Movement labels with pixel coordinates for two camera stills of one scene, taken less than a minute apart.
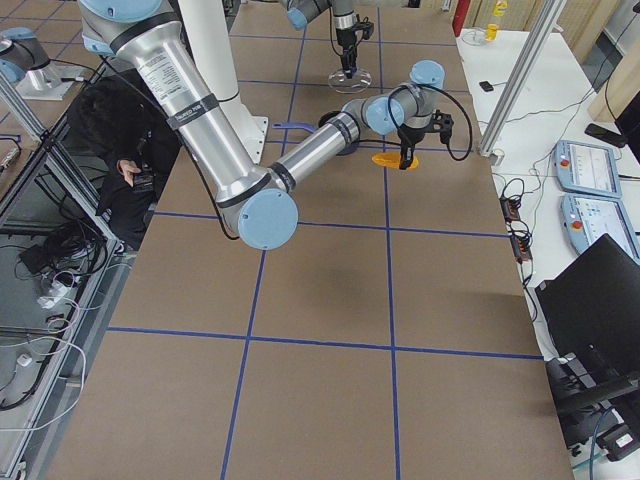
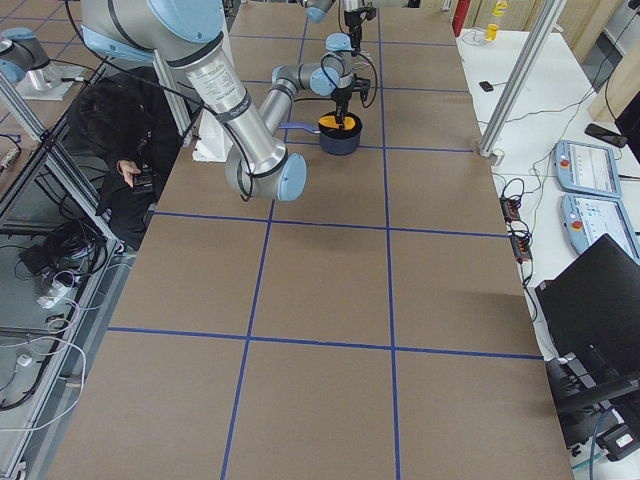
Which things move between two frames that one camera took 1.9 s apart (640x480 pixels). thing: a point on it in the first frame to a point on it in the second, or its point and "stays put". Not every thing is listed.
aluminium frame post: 520,78 stays put
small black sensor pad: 486,85 stays put
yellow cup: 491,32 stays put
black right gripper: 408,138 to 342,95
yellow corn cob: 392,159 to 331,121
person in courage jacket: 134,148 stays put
